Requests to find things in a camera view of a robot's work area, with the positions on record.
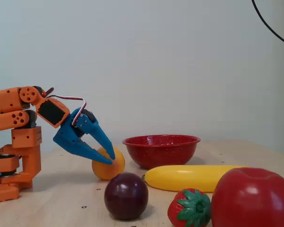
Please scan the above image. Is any red speckled enamel bowl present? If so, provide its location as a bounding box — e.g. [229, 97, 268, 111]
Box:
[122, 134, 201, 170]

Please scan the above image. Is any yellow toy banana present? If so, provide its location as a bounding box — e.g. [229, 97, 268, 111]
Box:
[142, 165, 246, 193]

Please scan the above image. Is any red white black servo wire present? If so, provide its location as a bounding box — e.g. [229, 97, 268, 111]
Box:
[45, 87, 88, 126]

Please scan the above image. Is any red toy apple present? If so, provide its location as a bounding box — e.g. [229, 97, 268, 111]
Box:
[210, 167, 284, 227]

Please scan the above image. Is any black hanging cable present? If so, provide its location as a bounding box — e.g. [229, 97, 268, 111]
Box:
[251, 0, 284, 48]

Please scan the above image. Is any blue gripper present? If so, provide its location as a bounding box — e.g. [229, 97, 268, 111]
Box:
[53, 107, 116, 165]

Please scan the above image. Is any dark purple toy plum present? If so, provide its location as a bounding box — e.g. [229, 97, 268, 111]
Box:
[104, 172, 149, 220]

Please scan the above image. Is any red toy strawberry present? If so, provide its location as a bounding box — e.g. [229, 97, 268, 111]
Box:
[167, 188, 212, 227]

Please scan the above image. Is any orange toy peach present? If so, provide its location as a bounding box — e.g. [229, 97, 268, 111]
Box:
[91, 146, 125, 181]

